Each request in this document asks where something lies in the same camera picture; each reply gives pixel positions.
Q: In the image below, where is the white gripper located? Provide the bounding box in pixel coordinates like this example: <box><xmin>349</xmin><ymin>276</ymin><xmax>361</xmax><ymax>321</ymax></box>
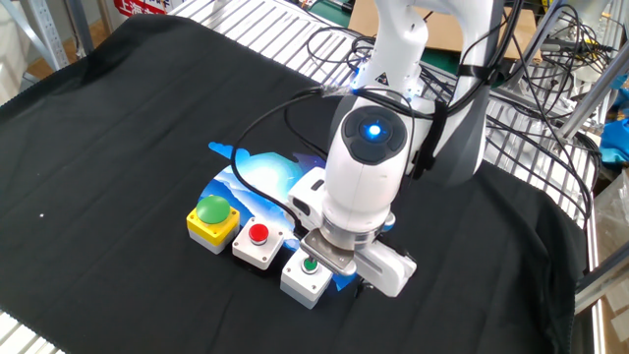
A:
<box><xmin>287</xmin><ymin>166</ymin><xmax>418</xmax><ymax>299</ymax></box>

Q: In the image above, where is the white box small green button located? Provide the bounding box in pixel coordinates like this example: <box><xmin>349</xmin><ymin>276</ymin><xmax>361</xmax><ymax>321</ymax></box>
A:
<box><xmin>279</xmin><ymin>245</ymin><xmax>338</xmax><ymax>311</ymax></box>

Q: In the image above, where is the white box red button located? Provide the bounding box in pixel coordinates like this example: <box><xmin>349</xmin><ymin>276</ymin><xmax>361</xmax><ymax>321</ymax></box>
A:
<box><xmin>231</xmin><ymin>221</ymin><xmax>286</xmax><ymax>271</ymax></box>

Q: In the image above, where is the yellow box large green button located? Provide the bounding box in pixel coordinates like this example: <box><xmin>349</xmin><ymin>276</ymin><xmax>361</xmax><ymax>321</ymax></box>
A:
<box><xmin>186</xmin><ymin>194</ymin><xmax>242</xmax><ymax>256</ymax></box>

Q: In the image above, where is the clear plastic bag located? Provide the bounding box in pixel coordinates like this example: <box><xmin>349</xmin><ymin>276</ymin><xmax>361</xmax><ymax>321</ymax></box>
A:
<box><xmin>592</xmin><ymin>169</ymin><xmax>629</xmax><ymax>257</ymax></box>

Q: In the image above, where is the cardboard box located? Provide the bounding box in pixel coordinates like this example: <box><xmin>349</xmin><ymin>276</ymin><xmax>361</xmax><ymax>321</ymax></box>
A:
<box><xmin>348</xmin><ymin>0</ymin><xmax>543</xmax><ymax>66</ymax></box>

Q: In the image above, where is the black cloth with blue print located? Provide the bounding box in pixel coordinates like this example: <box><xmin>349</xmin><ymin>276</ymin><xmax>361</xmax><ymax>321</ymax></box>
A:
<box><xmin>0</xmin><ymin>13</ymin><xmax>591</xmax><ymax>354</ymax></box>

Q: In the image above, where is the red and white sign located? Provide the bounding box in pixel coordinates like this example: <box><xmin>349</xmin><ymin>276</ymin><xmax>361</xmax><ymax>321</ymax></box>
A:
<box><xmin>113</xmin><ymin>0</ymin><xmax>173</xmax><ymax>19</ymax></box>

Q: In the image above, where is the grey perforated shelf upright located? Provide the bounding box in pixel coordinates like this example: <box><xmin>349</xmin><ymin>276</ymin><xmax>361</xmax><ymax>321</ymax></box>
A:
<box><xmin>0</xmin><ymin>0</ymin><xmax>70</xmax><ymax>70</ymax></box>

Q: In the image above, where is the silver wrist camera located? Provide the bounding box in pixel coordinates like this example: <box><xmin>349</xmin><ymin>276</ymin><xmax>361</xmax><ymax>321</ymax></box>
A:
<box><xmin>299</xmin><ymin>229</ymin><xmax>359</xmax><ymax>277</ymax></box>

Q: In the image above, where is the black camera cable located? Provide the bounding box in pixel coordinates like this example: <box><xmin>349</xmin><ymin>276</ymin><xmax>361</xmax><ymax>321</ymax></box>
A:
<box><xmin>229</xmin><ymin>87</ymin><xmax>355</xmax><ymax>235</ymax></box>

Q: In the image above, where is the aluminium frame beam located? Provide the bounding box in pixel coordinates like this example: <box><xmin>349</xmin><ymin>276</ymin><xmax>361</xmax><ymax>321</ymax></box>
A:
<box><xmin>500</xmin><ymin>0</ymin><xmax>571</xmax><ymax>94</ymax></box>
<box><xmin>554</xmin><ymin>46</ymin><xmax>629</xmax><ymax>142</ymax></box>
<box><xmin>574</xmin><ymin>255</ymin><xmax>629</xmax><ymax>316</ymax></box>

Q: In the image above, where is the black cable bundle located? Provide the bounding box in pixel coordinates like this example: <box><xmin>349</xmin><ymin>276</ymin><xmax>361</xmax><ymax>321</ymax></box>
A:
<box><xmin>304</xmin><ymin>4</ymin><xmax>615</xmax><ymax>227</ymax></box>

